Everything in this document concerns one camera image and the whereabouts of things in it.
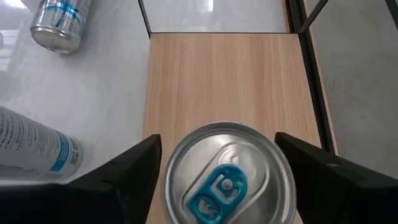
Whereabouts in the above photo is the black aluminium rig frame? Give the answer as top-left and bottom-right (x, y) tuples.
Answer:
(287, 0), (338, 155)

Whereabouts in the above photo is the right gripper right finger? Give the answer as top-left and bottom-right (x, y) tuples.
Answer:
(275, 132), (361, 224)

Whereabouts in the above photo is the silver Celsius Arctic Vibe can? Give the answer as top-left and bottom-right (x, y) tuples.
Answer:
(0, 106), (84, 183)
(30, 0), (91, 54)

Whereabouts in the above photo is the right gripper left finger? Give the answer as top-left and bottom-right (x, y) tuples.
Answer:
(67, 134), (162, 224)

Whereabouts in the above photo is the blue silver Red Bull can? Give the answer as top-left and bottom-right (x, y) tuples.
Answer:
(161, 121), (298, 224)

